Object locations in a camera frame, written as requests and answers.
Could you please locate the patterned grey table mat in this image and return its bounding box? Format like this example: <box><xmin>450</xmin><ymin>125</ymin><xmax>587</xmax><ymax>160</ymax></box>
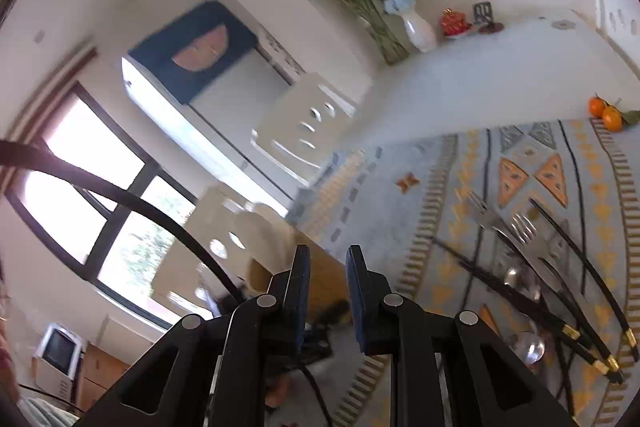
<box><xmin>285</xmin><ymin>117</ymin><xmax>640</xmax><ymax>427</ymax></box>

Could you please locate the wooden cabinet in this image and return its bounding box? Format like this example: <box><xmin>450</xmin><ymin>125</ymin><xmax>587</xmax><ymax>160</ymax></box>
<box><xmin>75</xmin><ymin>342</ymin><xmax>133</xmax><ymax>413</ymax></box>

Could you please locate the metal spoon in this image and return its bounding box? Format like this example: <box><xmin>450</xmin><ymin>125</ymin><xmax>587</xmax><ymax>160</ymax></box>
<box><xmin>502</xmin><ymin>264</ymin><xmax>543</xmax><ymax>303</ymax></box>
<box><xmin>505</xmin><ymin>331</ymin><xmax>547</xmax><ymax>365</ymax></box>

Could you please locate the pile of black chopsticks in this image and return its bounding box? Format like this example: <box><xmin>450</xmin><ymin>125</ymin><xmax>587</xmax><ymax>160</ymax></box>
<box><xmin>430</xmin><ymin>199</ymin><xmax>640</xmax><ymax>383</ymax></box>

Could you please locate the clear glass vase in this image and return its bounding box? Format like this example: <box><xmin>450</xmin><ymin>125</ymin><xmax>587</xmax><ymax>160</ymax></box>
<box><xmin>357</xmin><ymin>4</ymin><xmax>412</xmax><ymax>66</ymax></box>

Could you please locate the black cable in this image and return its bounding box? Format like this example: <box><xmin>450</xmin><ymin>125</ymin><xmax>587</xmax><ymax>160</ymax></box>
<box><xmin>295</xmin><ymin>364</ymin><xmax>336</xmax><ymax>427</ymax></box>
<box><xmin>0</xmin><ymin>139</ymin><xmax>246</xmax><ymax>303</ymax></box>

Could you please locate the white dining chair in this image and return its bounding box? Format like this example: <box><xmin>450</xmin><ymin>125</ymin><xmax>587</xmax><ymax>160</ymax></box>
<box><xmin>250</xmin><ymin>74</ymin><xmax>358</xmax><ymax>188</ymax></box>
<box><xmin>150</xmin><ymin>184</ymin><xmax>296</xmax><ymax>308</ymax></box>

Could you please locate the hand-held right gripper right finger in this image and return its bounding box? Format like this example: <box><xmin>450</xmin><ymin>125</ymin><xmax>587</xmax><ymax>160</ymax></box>
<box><xmin>346</xmin><ymin>244</ymin><xmax>581</xmax><ymax>427</ymax></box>

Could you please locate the cardboard cylinder holder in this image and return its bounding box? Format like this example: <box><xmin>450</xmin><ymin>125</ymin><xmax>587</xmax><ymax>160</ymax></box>
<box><xmin>247</xmin><ymin>234</ymin><xmax>351</xmax><ymax>323</ymax></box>

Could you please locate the metal fork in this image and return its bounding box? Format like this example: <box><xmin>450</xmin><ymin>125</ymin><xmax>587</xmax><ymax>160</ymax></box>
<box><xmin>509</xmin><ymin>212</ymin><xmax>581</xmax><ymax>308</ymax></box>
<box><xmin>467</xmin><ymin>193</ymin><xmax>538</xmax><ymax>278</ymax></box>

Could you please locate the white ceramic vase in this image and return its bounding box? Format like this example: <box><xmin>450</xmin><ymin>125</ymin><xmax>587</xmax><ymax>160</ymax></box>
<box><xmin>402</xmin><ymin>11</ymin><xmax>438</xmax><ymax>54</ymax></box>

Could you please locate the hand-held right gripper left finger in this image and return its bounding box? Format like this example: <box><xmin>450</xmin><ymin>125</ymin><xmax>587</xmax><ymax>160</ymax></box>
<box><xmin>80</xmin><ymin>244</ymin><xmax>313</xmax><ymax>427</ymax></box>

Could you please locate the white radiator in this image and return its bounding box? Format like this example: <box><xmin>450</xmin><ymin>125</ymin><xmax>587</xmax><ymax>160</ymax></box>
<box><xmin>97</xmin><ymin>314</ymin><xmax>166</xmax><ymax>363</ymax></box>

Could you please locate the dark framed window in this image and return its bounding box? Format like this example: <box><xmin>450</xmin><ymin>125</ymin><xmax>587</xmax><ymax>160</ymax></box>
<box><xmin>5</xmin><ymin>79</ymin><xmax>201</xmax><ymax>333</ymax></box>

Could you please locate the dark phone stand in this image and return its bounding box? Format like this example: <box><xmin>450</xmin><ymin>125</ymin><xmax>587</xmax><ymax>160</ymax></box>
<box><xmin>472</xmin><ymin>2</ymin><xmax>506</xmax><ymax>34</ymax></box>

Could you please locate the blue wall hanging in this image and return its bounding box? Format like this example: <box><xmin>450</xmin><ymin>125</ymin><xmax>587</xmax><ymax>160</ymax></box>
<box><xmin>127</xmin><ymin>0</ymin><xmax>260</xmax><ymax>105</ymax></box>

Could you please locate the red lidded teacup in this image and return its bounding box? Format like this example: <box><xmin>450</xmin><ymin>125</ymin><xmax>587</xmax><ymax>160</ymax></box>
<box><xmin>440</xmin><ymin>7</ymin><xmax>473</xmax><ymax>38</ymax></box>

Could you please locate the white microwave oven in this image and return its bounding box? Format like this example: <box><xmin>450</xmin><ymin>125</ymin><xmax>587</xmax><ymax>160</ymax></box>
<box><xmin>32</xmin><ymin>322</ymin><xmax>83</xmax><ymax>398</ymax></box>

